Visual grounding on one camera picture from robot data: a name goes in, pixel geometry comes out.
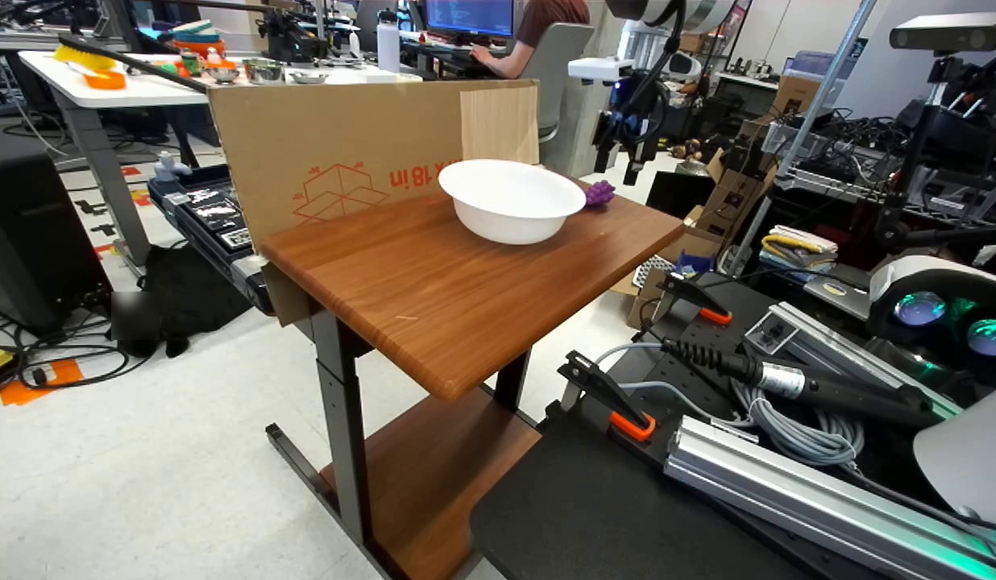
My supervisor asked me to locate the purple toy grape bunch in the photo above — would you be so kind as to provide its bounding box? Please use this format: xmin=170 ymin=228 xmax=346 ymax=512
xmin=582 ymin=177 xmax=619 ymax=212

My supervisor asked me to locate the aluminium extrusion rail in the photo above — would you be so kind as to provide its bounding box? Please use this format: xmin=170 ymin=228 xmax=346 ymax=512
xmin=660 ymin=416 xmax=996 ymax=580

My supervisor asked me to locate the person in maroon shirt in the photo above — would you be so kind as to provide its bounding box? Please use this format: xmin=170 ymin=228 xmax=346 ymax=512
xmin=465 ymin=0 xmax=595 ymax=81

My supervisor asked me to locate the yellow orange plastic part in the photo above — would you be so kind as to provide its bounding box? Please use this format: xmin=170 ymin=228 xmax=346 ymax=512
xmin=53 ymin=39 xmax=132 ymax=94

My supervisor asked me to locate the brown cardboard sheet, red print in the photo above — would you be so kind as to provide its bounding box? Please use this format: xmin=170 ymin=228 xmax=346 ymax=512
xmin=206 ymin=81 xmax=468 ymax=251

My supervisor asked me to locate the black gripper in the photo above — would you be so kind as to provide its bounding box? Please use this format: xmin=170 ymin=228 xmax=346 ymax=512
xmin=595 ymin=64 xmax=676 ymax=190

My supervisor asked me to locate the grey office chair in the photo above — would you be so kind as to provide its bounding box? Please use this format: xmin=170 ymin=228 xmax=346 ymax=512
xmin=518 ymin=20 xmax=600 ymax=148

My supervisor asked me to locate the small aluminium bracket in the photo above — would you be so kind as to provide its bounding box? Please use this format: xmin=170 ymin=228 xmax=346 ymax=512
xmin=741 ymin=298 xmax=808 ymax=356

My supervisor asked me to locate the black cabinet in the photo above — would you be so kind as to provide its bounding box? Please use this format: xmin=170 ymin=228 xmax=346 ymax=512
xmin=0 ymin=126 xmax=103 ymax=337

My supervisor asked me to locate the coiled grey cable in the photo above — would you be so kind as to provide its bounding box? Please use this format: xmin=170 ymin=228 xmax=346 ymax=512
xmin=729 ymin=384 xmax=870 ymax=473

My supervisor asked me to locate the brown wooden side table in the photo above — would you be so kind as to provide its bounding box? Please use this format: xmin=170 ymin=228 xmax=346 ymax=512
xmin=255 ymin=174 xmax=691 ymax=580

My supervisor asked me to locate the white work table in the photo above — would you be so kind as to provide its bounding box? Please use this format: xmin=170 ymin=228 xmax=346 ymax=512
xmin=17 ymin=44 xmax=425 ymax=264

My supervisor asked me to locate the white bottle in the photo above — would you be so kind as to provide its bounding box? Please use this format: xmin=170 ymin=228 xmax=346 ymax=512
xmin=374 ymin=8 xmax=403 ymax=75

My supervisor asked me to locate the black camera on stand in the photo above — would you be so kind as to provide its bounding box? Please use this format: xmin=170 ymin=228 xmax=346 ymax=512
xmin=888 ymin=8 xmax=996 ymax=56

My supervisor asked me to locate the white plastic basin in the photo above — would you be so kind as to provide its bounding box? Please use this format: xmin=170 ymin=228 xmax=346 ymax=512
xmin=435 ymin=157 xmax=591 ymax=247

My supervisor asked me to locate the black clamp with orange tip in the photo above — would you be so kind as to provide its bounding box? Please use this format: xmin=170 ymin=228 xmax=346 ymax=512
xmin=556 ymin=348 xmax=660 ymax=447
xmin=656 ymin=270 xmax=740 ymax=332

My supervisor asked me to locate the light wood panel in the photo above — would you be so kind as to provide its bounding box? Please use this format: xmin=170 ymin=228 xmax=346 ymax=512
xmin=454 ymin=78 xmax=545 ymax=169

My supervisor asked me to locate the black bag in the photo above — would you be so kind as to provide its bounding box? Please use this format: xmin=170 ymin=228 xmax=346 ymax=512
xmin=103 ymin=242 xmax=255 ymax=361

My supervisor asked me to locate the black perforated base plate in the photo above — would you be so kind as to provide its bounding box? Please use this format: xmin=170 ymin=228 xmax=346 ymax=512
xmin=472 ymin=273 xmax=878 ymax=580

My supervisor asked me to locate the computer monitor with blue screen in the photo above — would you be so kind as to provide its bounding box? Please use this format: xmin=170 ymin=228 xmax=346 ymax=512
xmin=423 ymin=0 xmax=518 ymax=44

